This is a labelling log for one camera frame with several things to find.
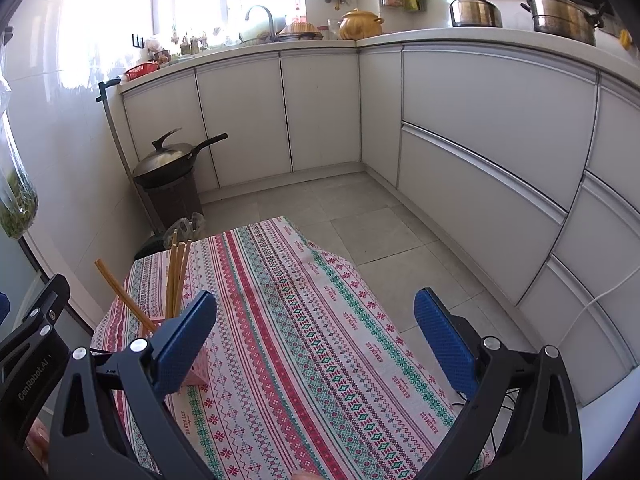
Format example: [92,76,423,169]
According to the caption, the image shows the person's left hand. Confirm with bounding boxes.
[25,418,50,474]

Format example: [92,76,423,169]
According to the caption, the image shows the person's right hand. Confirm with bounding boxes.
[291,470,323,480]

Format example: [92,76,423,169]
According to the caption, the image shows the plastic bag of greens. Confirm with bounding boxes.
[0,77,38,240]

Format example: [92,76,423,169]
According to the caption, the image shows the white kitchen cabinets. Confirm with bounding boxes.
[119,28,639,404]

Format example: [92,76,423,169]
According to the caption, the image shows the wooden chopstick on cloth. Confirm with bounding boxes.
[169,242,184,318]

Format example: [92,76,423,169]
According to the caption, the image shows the yellow ceramic casserole pot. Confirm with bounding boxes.
[338,9,384,41]

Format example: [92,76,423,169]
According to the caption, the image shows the red basket on counter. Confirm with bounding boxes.
[124,62,160,81]

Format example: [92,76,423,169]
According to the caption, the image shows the patterned striped tablecloth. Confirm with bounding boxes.
[89,216,494,480]

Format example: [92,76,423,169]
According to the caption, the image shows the steel stock pot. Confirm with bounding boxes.
[521,0,604,47]

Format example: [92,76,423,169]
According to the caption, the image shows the dark brown wicker bin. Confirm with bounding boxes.
[143,171,203,230]

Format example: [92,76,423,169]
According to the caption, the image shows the clear plastic bag on floor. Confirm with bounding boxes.
[165,212,206,243]

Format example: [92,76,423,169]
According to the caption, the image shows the light wooden chopstick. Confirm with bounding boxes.
[94,259,156,334]

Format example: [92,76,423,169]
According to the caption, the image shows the kitchen faucet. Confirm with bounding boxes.
[239,6,276,44]

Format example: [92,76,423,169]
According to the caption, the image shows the pink perforated utensil basket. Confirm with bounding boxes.
[140,316,208,396]

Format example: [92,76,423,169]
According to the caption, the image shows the bamboo chopstick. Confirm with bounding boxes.
[174,240,192,318]

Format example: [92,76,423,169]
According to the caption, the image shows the black wok with lid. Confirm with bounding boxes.
[132,128,229,188]

